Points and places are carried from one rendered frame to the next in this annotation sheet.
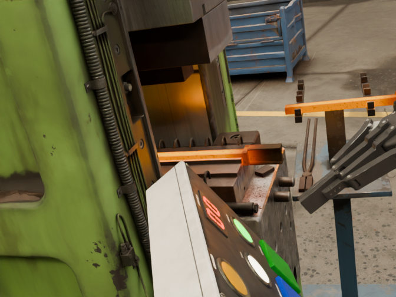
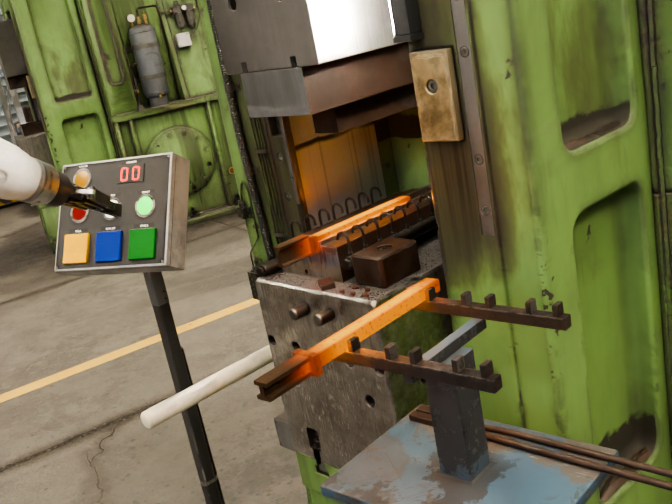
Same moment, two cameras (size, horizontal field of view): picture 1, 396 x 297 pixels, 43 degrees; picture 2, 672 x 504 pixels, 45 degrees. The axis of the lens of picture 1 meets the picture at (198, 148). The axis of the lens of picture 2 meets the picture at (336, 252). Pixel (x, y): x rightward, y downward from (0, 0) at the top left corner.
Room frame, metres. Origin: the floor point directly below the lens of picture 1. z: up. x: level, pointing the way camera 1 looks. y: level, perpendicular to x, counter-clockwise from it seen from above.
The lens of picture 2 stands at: (1.94, -1.58, 1.48)
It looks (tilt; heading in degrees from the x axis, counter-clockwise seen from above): 17 degrees down; 117
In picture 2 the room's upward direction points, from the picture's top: 11 degrees counter-clockwise
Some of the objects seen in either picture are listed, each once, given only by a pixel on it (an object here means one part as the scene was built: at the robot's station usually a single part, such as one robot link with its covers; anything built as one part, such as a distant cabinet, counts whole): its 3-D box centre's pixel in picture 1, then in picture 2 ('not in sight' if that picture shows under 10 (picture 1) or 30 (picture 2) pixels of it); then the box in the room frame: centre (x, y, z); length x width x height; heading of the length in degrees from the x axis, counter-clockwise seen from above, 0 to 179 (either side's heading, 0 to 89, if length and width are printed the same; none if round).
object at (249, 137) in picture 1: (237, 147); (386, 261); (1.30, -0.11, 0.95); 0.12 x 0.08 x 0.06; 68
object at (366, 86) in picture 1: (332, 92); (442, 324); (1.53, -0.46, 0.97); 0.23 x 0.06 x 0.02; 73
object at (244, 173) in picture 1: (166, 175); (373, 228); (1.19, 0.10, 0.96); 0.42 x 0.20 x 0.09; 68
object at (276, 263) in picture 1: (277, 267); (143, 244); (0.67, -0.09, 1.01); 0.07 x 0.05 x 0.07; 3
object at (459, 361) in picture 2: (332, 81); (510, 335); (1.64, -0.50, 0.97); 0.23 x 0.06 x 0.02; 73
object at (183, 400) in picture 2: not in sight; (218, 381); (0.76, -0.05, 0.62); 0.44 x 0.05 x 0.05; 68
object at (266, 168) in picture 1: (264, 170); (326, 283); (1.17, -0.16, 0.92); 0.04 x 0.03 x 0.01; 125
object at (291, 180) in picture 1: (286, 181); (323, 317); (1.18, -0.21, 0.87); 0.04 x 0.03 x 0.03; 68
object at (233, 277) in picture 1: (233, 279); (82, 179); (0.46, -0.01, 1.16); 0.05 x 0.03 x 0.04; 158
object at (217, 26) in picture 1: (133, 40); (345, 73); (1.19, 0.10, 1.32); 0.42 x 0.20 x 0.10; 68
